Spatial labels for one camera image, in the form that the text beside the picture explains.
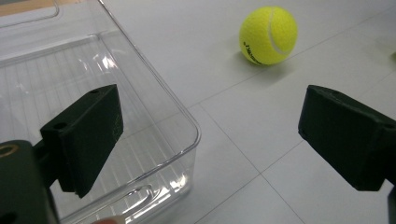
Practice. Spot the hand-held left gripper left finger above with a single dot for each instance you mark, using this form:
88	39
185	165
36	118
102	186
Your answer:
87	137

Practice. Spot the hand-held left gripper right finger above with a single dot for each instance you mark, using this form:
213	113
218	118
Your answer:
348	140

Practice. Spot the wooden table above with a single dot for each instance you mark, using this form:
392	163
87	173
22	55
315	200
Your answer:
18	7

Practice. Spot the clear plastic storage bin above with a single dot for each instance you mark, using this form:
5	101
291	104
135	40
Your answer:
62	62

